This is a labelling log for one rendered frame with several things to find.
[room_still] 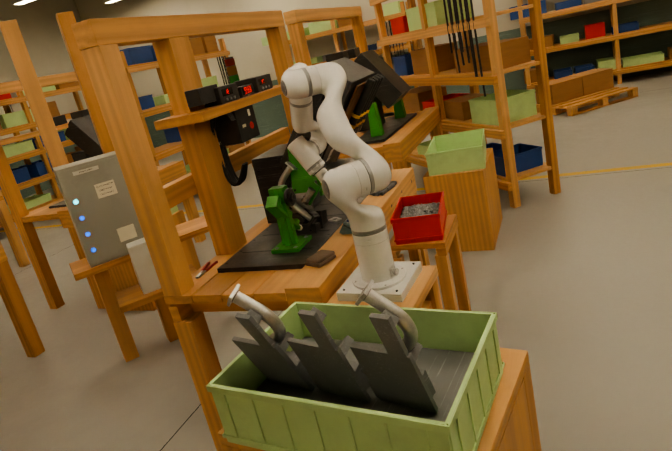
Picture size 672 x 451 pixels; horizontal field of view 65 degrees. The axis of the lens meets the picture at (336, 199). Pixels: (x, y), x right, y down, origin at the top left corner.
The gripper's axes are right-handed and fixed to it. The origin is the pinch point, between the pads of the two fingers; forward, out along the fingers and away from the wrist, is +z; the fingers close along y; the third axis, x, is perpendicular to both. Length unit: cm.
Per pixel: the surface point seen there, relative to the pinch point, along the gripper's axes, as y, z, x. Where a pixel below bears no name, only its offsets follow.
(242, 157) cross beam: 52, -48, 25
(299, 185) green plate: 22.2, -16.8, 10.7
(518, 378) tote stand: -91, 61, -3
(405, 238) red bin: 5.6, 30.8, -10.2
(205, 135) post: 11, -59, 28
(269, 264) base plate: -7.7, 1.3, 39.9
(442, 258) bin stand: 1.4, 46.9, -16.5
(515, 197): 237, 102, -123
